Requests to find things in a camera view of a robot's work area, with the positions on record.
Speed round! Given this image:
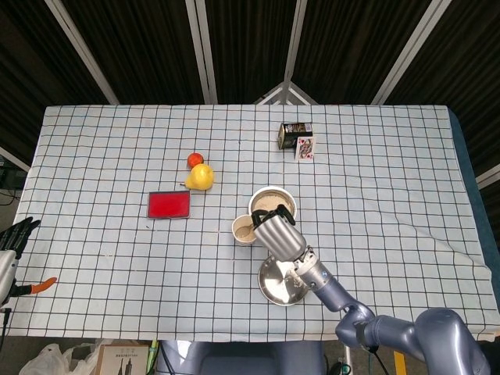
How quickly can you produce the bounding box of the blue table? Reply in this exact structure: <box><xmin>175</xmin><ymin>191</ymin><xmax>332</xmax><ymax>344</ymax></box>
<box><xmin>447</xmin><ymin>107</ymin><xmax>500</xmax><ymax>274</ymax></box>

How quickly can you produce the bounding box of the white plastic bag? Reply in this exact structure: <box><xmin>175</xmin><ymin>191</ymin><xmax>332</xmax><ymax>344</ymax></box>
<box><xmin>19</xmin><ymin>342</ymin><xmax>103</xmax><ymax>375</ymax></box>

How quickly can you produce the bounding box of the white triangular frame brace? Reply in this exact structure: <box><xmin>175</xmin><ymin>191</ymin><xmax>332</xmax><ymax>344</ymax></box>
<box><xmin>253</xmin><ymin>80</ymin><xmax>320</xmax><ymax>105</ymax></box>

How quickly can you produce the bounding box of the brown cardboard box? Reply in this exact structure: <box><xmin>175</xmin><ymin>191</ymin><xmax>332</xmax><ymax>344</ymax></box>
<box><xmin>95</xmin><ymin>343</ymin><xmax>152</xmax><ymax>375</ymax></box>

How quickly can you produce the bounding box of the green cable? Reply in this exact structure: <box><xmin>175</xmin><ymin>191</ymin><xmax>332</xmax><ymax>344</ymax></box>
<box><xmin>147</xmin><ymin>339</ymin><xmax>159</xmax><ymax>375</ymax></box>

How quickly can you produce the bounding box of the black playing card box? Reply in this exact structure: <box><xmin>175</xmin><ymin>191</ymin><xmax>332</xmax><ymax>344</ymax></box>
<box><xmin>277</xmin><ymin>122</ymin><xmax>314</xmax><ymax>150</ymax></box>

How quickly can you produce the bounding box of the white metal frame beam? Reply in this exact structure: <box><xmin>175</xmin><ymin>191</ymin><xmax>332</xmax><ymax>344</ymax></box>
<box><xmin>284</xmin><ymin>0</ymin><xmax>309</xmax><ymax>82</ymax></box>
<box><xmin>44</xmin><ymin>0</ymin><xmax>120</xmax><ymax>105</ymax></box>
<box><xmin>370</xmin><ymin>0</ymin><xmax>454</xmax><ymax>105</ymax></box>
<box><xmin>475</xmin><ymin>163</ymin><xmax>500</xmax><ymax>191</ymax></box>
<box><xmin>0</xmin><ymin>146</ymin><xmax>31</xmax><ymax>173</ymax></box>
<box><xmin>185</xmin><ymin>0</ymin><xmax>219</xmax><ymax>105</ymax></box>

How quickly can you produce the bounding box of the flat red rectangular tin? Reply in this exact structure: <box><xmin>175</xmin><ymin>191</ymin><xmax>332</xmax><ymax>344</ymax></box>
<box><xmin>147</xmin><ymin>190</ymin><xmax>192</xmax><ymax>220</ymax></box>

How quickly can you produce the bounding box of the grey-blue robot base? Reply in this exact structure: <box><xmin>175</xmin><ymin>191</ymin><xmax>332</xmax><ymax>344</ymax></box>
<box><xmin>158</xmin><ymin>339</ymin><xmax>327</xmax><ymax>375</ymax></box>

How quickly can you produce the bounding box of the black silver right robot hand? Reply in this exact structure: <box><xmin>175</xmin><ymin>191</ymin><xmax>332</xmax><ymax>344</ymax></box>
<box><xmin>249</xmin><ymin>203</ymin><xmax>309</xmax><ymax>262</ymax></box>

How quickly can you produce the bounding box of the checked white tablecloth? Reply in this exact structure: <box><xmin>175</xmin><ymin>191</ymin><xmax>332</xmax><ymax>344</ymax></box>
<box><xmin>0</xmin><ymin>103</ymin><xmax>498</xmax><ymax>343</ymax></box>

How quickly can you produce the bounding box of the yellow pear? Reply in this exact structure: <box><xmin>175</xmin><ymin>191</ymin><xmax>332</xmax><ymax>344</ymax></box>
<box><xmin>179</xmin><ymin>163</ymin><xmax>216</xmax><ymax>192</ymax></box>

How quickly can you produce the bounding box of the queen of hearts card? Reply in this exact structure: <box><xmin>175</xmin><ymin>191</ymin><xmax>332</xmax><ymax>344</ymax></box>
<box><xmin>294</xmin><ymin>135</ymin><xmax>316</xmax><ymax>162</ymax></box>

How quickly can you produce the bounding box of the white bowl of rice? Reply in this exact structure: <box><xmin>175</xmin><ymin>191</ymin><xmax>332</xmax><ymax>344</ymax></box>
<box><xmin>248</xmin><ymin>186</ymin><xmax>298</xmax><ymax>224</ymax></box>

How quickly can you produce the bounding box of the round metal plate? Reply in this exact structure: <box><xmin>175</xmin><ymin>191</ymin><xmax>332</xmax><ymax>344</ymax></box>
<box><xmin>258</xmin><ymin>255</ymin><xmax>313</xmax><ymax>307</ymax></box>

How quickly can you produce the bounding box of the white paper cup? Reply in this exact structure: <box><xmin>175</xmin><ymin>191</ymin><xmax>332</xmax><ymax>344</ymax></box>
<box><xmin>231</xmin><ymin>214</ymin><xmax>261</xmax><ymax>246</ymax></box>

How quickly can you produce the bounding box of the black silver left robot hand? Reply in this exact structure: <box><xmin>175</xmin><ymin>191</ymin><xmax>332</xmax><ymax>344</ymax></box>
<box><xmin>0</xmin><ymin>217</ymin><xmax>58</xmax><ymax>309</ymax></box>

